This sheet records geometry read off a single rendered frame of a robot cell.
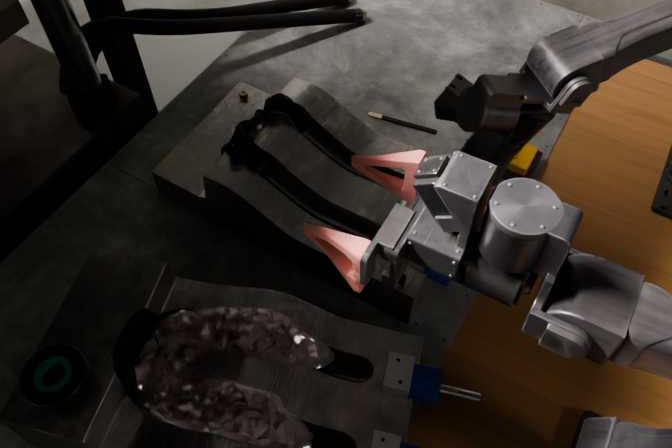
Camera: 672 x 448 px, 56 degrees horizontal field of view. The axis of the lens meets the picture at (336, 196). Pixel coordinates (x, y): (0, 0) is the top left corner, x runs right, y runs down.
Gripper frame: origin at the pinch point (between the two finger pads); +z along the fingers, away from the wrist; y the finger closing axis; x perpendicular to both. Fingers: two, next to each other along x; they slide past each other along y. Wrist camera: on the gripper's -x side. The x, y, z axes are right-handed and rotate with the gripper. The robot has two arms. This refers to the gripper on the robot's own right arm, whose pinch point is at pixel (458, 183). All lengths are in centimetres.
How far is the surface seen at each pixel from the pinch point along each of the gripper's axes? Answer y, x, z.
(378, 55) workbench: -35.8, -26.8, 18.1
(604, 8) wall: -167, 14, 39
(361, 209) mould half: 7.5, -9.0, 10.5
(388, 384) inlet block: 30.0, 8.3, 8.6
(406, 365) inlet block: 26.5, 8.9, 7.7
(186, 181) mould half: 15.4, -35.0, 24.2
